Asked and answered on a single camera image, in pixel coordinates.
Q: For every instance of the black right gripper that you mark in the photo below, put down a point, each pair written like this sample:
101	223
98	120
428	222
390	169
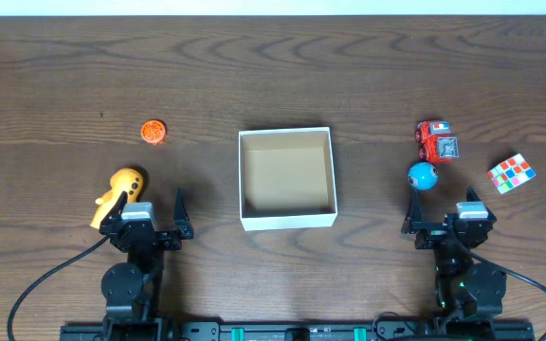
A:
442	234

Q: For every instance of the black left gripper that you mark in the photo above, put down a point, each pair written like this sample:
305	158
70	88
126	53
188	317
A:
154	237

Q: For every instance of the blue ball with eye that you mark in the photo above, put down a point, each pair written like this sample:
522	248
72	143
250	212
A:
423	176

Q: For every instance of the red toy truck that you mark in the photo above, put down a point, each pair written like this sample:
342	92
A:
437	144

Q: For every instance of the colourful puzzle cube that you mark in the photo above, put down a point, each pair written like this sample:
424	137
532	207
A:
511	173

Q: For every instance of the orange round ridged toy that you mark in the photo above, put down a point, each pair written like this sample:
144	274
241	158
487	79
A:
153	132

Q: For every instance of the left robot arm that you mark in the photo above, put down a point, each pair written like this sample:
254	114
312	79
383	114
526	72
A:
132	288

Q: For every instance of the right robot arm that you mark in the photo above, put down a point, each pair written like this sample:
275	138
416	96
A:
469	292

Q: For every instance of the yellow duck figure toy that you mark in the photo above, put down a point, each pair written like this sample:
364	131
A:
126	180

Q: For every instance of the white cardboard box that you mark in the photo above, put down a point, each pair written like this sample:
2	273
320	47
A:
286	179

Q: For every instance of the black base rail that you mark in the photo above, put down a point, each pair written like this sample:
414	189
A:
381	329

